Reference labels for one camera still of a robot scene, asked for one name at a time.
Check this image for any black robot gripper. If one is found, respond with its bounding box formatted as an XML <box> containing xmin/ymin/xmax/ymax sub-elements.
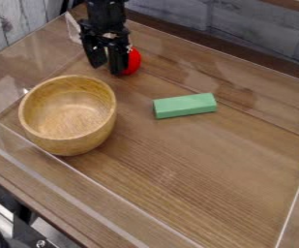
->
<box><xmin>78</xmin><ymin>0</ymin><xmax>130</xmax><ymax>76</ymax></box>

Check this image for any black metal table bracket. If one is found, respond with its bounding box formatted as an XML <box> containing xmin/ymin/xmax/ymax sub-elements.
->
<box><xmin>13</xmin><ymin>215</ymin><xmax>59</xmax><ymax>248</ymax></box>

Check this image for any clear acrylic tray enclosure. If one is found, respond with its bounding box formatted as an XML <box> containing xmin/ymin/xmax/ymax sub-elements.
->
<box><xmin>0</xmin><ymin>19</ymin><xmax>299</xmax><ymax>248</ymax></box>

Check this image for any wooden bowl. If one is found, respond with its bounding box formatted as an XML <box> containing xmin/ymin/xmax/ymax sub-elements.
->
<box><xmin>19</xmin><ymin>75</ymin><xmax>117</xmax><ymax>156</ymax></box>

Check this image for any red felt strawberry fruit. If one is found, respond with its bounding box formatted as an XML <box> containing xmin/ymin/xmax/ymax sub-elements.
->
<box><xmin>122</xmin><ymin>48</ymin><xmax>142</xmax><ymax>76</ymax></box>

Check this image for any green rectangular block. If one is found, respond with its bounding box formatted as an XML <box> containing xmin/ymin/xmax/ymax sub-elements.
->
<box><xmin>153</xmin><ymin>93</ymin><xmax>218</xmax><ymax>119</ymax></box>

